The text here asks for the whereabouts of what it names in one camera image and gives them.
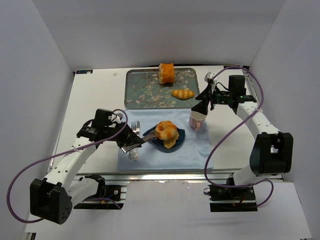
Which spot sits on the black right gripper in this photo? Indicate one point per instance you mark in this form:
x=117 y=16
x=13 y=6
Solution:
x=210 y=96

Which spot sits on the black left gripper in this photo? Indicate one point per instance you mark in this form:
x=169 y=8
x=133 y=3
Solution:
x=125 y=139

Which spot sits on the silver metal tongs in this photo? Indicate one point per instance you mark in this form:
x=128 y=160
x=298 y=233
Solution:
x=151 y=136

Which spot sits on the round orange croissant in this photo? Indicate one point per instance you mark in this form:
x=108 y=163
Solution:
x=166 y=130

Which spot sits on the herb bread slice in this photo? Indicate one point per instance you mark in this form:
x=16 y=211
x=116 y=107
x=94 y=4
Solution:
x=168 y=144

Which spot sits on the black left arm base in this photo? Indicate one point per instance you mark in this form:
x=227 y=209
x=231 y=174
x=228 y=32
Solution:
x=107 y=196

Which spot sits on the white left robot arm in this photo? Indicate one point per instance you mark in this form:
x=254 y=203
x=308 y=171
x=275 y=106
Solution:
x=53 y=197

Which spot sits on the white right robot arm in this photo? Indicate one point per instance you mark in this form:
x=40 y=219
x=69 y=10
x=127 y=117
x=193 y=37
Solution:
x=272 y=150

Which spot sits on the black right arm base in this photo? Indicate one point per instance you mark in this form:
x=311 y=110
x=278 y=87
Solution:
x=226 y=199

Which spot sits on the striped bread roll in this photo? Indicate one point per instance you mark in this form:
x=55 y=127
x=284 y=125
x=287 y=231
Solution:
x=183 y=94

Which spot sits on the tall orange bread loaf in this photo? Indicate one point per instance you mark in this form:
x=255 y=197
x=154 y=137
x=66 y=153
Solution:
x=166 y=73

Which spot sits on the silver fork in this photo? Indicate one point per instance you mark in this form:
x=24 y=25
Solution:
x=134 y=129

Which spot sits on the silver spoon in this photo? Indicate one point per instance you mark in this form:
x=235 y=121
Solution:
x=130 y=155

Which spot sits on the pink mug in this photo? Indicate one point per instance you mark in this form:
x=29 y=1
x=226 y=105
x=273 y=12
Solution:
x=196 y=120

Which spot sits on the silver knife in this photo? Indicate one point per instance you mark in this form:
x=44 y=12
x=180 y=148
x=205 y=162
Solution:
x=137 y=131

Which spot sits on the dark blue leaf plate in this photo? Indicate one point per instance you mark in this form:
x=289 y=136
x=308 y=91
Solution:
x=180 y=136

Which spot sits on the floral metal tray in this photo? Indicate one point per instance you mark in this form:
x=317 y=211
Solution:
x=144 y=91

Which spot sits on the light blue cloth mat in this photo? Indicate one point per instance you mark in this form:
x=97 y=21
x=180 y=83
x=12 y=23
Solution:
x=191 y=155

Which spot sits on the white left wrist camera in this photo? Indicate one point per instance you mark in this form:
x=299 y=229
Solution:
x=116 y=118

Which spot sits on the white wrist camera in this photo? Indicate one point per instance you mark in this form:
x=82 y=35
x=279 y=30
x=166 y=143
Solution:
x=209 y=76
x=116 y=118

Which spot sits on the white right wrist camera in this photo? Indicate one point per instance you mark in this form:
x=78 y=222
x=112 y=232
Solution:
x=209 y=76

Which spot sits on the aluminium frame rail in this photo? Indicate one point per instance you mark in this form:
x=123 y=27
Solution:
x=218 y=177

